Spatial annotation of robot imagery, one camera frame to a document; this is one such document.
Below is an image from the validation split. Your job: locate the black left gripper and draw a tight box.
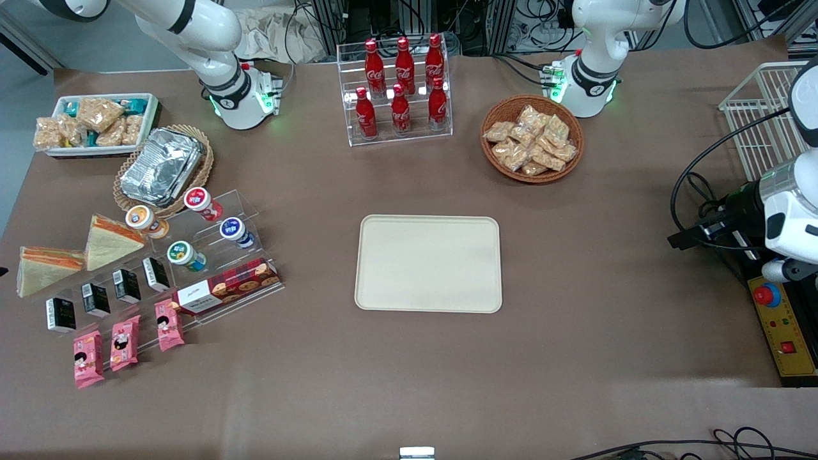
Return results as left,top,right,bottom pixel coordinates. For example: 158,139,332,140
667,181,771,251

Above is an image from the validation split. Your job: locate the triangular sandwich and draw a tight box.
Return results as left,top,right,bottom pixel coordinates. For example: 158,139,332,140
85,214,147,272
17,246,86,299

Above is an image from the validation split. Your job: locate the beige serving tray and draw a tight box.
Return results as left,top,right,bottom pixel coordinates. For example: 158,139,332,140
355,215,503,314

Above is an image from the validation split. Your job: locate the white rectangular snack tray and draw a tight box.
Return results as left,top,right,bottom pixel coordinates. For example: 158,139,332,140
43,93,160,158

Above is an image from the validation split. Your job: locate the yellow emergency stop box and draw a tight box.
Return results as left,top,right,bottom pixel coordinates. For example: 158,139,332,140
741,275,818,388

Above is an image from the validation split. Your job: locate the round wicker basket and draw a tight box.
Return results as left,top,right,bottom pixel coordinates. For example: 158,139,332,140
481,95,585,185

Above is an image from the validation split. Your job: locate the clear acrylic bottle rack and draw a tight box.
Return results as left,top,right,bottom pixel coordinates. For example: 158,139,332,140
337,33,454,148

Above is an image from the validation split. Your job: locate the red cola bottle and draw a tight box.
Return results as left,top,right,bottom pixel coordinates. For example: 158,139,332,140
355,87,378,140
425,33,445,87
395,36,416,95
364,38,386,98
391,83,412,135
428,77,449,132

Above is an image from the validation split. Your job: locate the clear acrylic stepped display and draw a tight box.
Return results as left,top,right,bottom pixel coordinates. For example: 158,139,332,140
29,188,286,358

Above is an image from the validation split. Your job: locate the crumpled beige cloth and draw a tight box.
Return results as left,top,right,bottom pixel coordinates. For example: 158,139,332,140
233,8,328,65

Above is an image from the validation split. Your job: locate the blue lid yogurt cup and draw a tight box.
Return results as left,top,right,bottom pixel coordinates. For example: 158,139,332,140
219,217,256,250

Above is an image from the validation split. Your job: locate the red plaid cookie box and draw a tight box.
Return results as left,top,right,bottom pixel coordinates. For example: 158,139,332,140
171,257,282,317

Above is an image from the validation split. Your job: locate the foil container in wicker basket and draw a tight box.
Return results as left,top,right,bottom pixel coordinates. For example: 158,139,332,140
114,125,215,219

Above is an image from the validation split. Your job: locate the red lid yogurt cup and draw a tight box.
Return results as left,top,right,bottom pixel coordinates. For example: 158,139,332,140
184,187,224,223

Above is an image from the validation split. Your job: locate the green lid yogurt cup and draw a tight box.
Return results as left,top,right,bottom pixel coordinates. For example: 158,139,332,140
167,240,208,273

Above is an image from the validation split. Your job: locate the pink snack packet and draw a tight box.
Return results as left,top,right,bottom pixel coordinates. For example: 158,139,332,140
73,330,105,390
155,299,187,353
110,316,142,372

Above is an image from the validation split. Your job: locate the silver foil container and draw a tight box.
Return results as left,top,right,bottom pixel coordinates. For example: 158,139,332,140
120,127,205,207

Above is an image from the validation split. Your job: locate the small black carton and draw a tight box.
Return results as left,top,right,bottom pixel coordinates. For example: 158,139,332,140
142,257,171,293
112,269,143,305
81,282,112,319
46,297,77,334

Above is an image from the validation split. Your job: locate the orange lid yogurt cup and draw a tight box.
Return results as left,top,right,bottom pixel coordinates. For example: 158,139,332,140
125,204,171,241

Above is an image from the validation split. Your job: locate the dark metal bar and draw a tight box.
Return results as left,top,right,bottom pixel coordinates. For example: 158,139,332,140
0,11,59,75

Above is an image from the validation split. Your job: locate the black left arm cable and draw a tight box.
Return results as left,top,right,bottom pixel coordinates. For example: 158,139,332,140
670,107,793,234

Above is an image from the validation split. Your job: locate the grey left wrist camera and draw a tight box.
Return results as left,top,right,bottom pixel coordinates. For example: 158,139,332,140
760,257,818,284

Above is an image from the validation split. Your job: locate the white wire basket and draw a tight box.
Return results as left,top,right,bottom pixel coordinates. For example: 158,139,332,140
718,61,818,183

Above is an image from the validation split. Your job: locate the black hanging cable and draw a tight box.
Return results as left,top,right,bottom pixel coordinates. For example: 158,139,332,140
683,0,790,50

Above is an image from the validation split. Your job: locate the black floor cable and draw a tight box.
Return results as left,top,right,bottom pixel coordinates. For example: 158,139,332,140
569,426,818,460

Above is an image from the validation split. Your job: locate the aluminium frame rack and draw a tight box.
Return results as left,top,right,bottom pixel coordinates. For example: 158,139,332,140
310,0,576,58

